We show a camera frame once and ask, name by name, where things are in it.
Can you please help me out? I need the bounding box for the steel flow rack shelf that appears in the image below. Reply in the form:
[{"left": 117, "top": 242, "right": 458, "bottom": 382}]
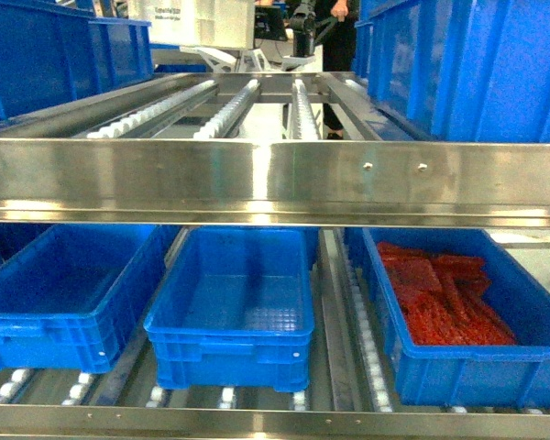
[{"left": 0, "top": 73, "right": 550, "bottom": 439}]

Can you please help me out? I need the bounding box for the red plastic parts pile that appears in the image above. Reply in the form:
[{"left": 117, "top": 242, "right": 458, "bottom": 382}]
[{"left": 377, "top": 242, "right": 517, "bottom": 346}]

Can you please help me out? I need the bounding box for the blue bin with red parts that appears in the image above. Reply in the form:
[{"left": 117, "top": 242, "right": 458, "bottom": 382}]
[{"left": 345, "top": 227, "right": 550, "bottom": 408}]

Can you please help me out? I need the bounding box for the blue plastic bin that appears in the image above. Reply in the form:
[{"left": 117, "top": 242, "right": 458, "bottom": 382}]
[
  {"left": 0, "top": 224, "right": 180, "bottom": 373},
  {"left": 144, "top": 226, "right": 314, "bottom": 392}
]

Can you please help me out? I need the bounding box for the person in black clothes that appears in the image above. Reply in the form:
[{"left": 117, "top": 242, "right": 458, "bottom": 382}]
[{"left": 313, "top": 0, "right": 363, "bottom": 140}]

